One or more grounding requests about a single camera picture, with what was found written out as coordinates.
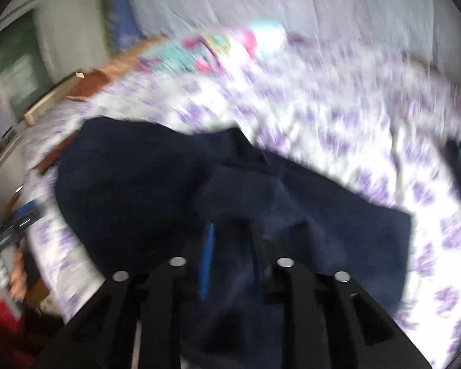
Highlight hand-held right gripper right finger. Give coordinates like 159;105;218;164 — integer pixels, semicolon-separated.
249;220;433;369

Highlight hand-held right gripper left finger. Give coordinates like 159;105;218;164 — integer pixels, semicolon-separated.
42;221;216;369

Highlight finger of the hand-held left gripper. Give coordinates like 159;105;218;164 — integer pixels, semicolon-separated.
0;200;47;239

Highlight navy blue pants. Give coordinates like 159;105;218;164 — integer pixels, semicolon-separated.
54;117;412;369

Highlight person's left hand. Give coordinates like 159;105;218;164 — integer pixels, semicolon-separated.
0;252;28;304

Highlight light wooden board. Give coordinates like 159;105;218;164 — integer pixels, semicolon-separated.
23;70;86;125

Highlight green door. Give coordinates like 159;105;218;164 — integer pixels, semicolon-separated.
0;11;51;113

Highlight orange pillow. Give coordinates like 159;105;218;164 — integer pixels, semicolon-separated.
67;36;166;101

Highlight purple floral bed sheet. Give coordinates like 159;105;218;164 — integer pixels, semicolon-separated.
23;34;461;369

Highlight folded floral quilt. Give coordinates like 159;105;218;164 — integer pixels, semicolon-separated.
138;19;289;73

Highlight blue patterned cloth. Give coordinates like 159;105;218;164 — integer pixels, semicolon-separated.
107;0;144;47

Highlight white lace cover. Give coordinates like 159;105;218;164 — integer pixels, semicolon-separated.
131;0;458;70

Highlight brown wooden bed rail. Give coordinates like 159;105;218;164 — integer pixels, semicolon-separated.
34;138;74;175

